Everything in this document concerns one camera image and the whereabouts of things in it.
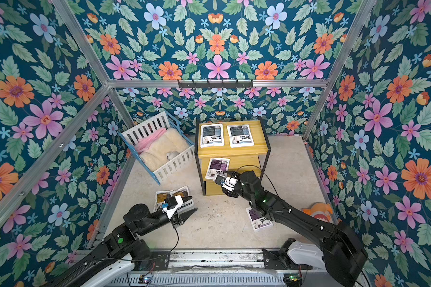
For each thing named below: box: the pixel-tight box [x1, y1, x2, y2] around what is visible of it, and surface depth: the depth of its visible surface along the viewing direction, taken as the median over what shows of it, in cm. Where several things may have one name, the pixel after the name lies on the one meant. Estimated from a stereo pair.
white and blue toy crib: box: [119, 110, 196, 186], surface depth 103 cm
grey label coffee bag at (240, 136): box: [226, 124, 255, 148], surface depth 73 cm
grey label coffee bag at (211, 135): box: [199, 123, 225, 148], surface depth 73 cm
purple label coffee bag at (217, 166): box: [204, 157, 230, 180], surface depth 84 cm
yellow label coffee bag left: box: [153, 190, 174, 213], surface depth 94 cm
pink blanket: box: [134, 127, 167, 154], surface depth 105 cm
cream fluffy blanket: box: [139, 127, 192, 173], surface depth 104 cm
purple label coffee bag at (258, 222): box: [246, 207, 274, 231], surface depth 85 cm
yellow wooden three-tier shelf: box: [194, 116, 272, 197], surface depth 73 cm
